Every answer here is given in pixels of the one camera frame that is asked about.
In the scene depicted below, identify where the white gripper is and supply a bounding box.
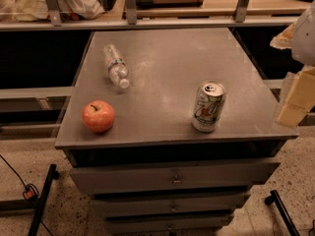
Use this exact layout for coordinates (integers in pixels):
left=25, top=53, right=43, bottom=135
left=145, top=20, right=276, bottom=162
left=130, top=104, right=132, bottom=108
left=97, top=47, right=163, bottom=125
left=270, top=1, right=315, bottom=127

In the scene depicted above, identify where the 7up soda can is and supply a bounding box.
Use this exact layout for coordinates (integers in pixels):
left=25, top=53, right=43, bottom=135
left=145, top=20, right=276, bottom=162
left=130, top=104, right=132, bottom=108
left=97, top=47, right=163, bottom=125
left=191, top=80, right=226, bottom=133

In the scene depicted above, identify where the black right stand leg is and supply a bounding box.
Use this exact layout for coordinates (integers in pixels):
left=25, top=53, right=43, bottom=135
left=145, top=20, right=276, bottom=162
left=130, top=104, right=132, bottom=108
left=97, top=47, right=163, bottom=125
left=264, top=190, right=300, bottom=236

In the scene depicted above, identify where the black stand leg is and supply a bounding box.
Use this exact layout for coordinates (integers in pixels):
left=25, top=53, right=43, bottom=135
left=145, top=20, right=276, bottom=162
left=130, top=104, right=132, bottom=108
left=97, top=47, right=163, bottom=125
left=264, top=190, right=300, bottom=236
left=0, top=164, right=59, bottom=236

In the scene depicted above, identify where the top grey drawer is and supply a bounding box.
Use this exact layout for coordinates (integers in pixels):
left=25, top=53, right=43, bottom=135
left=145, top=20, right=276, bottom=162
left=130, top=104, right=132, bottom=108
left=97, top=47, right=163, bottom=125
left=70, top=158, right=280, bottom=195

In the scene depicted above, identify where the grey drawer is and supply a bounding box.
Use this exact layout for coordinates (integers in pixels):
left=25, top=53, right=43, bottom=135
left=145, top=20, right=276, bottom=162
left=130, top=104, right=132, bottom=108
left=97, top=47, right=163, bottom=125
left=104, top=213, right=233, bottom=234
left=91, top=191, right=250, bottom=217
left=70, top=158, right=280, bottom=195

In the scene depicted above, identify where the grey drawer cabinet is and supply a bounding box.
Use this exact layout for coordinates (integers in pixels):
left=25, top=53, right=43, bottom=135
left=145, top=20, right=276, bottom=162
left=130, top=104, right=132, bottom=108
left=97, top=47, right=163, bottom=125
left=55, top=29, right=297, bottom=223

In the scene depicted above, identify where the clear plastic water bottle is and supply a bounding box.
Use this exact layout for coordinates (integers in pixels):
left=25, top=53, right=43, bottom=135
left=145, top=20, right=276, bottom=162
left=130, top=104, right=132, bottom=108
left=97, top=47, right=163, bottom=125
left=102, top=44, right=130, bottom=89

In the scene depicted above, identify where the red apple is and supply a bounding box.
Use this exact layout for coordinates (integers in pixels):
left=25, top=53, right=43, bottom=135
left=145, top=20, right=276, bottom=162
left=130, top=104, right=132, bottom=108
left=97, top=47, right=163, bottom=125
left=82, top=100, right=115, bottom=133

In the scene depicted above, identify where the middle grey drawer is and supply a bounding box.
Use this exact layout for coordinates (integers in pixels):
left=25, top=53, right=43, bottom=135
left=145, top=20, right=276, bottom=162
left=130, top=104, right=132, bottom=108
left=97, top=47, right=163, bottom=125
left=91, top=191, right=250, bottom=217

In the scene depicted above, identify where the bottom grey drawer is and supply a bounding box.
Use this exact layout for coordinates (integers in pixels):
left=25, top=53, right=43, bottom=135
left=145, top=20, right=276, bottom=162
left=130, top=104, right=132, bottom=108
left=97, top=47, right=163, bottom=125
left=104, top=213, right=233, bottom=234

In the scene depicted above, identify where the grey low side bench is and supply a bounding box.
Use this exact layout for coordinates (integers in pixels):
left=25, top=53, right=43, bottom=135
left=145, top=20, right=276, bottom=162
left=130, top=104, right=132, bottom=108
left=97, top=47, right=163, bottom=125
left=0, top=87, right=74, bottom=140

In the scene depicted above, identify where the white cloth pile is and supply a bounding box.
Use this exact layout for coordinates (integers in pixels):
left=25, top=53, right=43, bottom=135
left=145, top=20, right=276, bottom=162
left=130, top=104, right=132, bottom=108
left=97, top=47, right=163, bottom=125
left=0, top=0, right=104, bottom=22

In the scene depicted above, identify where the black left stand leg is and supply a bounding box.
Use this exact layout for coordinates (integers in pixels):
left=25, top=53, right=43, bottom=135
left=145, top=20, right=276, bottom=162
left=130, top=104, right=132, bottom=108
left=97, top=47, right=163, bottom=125
left=0, top=164, right=59, bottom=236

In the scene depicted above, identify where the metal shelf rail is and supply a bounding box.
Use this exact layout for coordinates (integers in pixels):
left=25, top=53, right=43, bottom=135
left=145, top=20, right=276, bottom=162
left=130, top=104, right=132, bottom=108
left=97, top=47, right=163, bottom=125
left=0, top=0, right=310, bottom=31

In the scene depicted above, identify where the black cable with orange tie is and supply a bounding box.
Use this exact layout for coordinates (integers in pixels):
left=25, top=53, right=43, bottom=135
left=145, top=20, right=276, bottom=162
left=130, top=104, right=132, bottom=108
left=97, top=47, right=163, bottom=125
left=0, top=154, right=55, bottom=236

